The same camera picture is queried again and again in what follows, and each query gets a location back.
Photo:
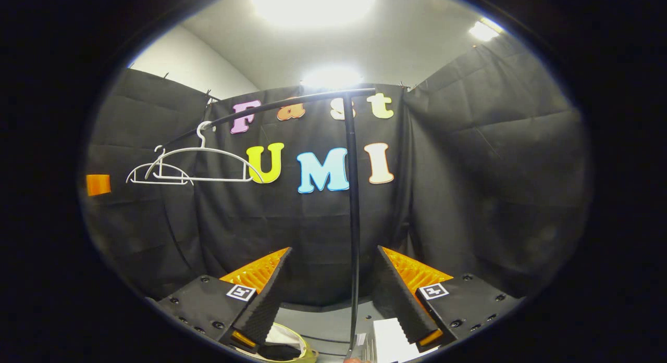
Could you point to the beige laundry hamper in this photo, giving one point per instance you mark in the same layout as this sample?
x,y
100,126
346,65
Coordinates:
x,y
284,334

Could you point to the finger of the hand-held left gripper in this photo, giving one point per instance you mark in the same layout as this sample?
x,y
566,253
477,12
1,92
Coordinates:
x,y
98,185

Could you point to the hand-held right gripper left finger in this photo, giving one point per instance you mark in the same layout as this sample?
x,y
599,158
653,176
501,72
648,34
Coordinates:
x,y
271,295

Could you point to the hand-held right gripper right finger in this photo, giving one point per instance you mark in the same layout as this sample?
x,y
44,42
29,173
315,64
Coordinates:
x,y
398,300

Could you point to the ceiling light panel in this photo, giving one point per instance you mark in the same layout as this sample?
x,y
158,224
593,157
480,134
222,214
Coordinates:
x,y
332,77
484,29
312,3

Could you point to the white plastic hanger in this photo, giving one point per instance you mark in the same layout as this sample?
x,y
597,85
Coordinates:
x,y
201,139
156,183

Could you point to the black clothes rack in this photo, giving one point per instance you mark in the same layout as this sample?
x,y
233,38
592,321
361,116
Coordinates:
x,y
354,222

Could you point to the black backdrop cloth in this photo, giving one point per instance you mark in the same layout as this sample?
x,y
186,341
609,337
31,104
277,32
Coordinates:
x,y
469,170

